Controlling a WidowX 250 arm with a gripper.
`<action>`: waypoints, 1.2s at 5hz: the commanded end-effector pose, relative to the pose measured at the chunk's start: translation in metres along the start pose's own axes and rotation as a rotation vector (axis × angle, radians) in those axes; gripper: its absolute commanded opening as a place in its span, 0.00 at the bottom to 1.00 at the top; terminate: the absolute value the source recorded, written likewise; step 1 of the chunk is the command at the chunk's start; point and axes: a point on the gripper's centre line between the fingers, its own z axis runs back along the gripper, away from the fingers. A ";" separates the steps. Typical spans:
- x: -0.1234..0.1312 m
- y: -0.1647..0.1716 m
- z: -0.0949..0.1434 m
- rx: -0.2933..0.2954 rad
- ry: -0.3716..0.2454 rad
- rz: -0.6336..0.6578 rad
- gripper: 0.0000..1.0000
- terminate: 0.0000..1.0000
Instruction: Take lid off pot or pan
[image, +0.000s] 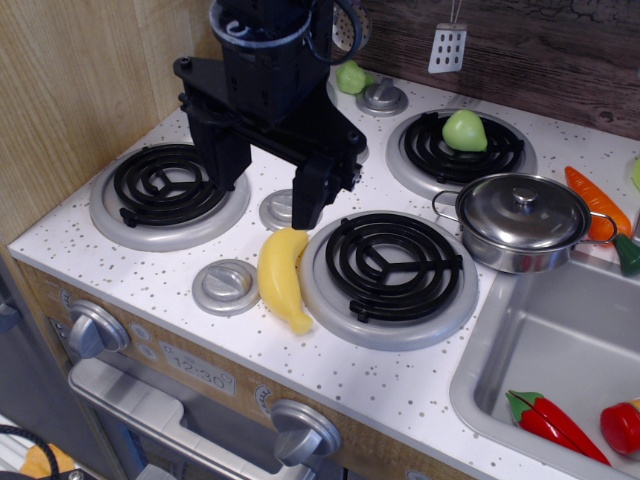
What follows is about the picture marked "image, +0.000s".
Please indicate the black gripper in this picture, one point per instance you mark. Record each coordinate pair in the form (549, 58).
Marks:
(315, 137)

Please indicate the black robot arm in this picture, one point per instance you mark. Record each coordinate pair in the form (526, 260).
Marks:
(269, 91)

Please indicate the silver pot lid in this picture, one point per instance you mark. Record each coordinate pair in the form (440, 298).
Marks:
(523, 212)

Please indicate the silver steel pot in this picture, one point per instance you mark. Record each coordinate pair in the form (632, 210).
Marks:
(499, 258)

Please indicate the silver middle stovetop knob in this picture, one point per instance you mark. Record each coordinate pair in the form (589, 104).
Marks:
(275, 210)

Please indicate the silver stovetop knob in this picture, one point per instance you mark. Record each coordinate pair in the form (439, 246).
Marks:
(383, 99)
(226, 287)
(275, 210)

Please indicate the yellow toy banana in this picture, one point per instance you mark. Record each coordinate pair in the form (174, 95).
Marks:
(278, 282)

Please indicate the green toy lettuce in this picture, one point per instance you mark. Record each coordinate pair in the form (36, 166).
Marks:
(352, 79)

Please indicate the left black coil burner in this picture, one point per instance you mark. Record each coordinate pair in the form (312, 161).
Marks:
(160, 199)

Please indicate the black coil burner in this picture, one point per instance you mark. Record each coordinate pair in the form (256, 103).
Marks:
(388, 281)
(422, 162)
(160, 199)

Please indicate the silver front stovetop knob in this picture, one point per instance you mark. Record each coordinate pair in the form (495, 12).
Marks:
(226, 287)

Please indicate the silver rear stovetop knob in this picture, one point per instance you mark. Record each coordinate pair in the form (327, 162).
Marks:
(383, 99)

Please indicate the rear black coil burner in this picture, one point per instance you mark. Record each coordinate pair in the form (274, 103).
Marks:
(422, 162)

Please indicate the front black coil burner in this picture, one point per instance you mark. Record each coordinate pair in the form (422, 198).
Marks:
(388, 281)

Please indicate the hanging silver slotted spoon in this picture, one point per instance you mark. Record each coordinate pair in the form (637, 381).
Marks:
(343, 33)

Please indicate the green toy pear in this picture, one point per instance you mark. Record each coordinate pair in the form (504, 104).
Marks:
(464, 131)

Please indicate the hanging silver toy spatula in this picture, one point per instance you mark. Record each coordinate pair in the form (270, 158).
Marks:
(449, 42)

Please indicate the oven clock display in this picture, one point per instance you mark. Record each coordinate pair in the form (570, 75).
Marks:
(206, 373)

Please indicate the silver left oven knob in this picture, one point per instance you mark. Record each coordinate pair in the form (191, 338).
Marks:
(95, 331)

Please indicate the silver oven knob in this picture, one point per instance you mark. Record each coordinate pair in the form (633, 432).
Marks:
(303, 433)
(95, 331)

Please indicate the silver right oven knob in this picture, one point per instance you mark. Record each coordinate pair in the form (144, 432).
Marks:
(303, 433)

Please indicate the orange toy carrot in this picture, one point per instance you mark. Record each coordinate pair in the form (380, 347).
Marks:
(597, 200)

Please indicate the grey sink basin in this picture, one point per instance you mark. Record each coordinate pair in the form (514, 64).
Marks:
(571, 334)

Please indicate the green toy at right edge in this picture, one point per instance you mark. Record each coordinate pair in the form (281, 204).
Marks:
(635, 174)

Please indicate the red toy chili pepper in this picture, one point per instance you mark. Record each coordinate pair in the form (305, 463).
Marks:
(534, 413)

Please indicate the red toy tomato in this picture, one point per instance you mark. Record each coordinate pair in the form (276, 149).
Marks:
(619, 425)

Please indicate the silver oven door handle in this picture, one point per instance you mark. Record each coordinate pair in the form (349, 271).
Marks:
(155, 415)

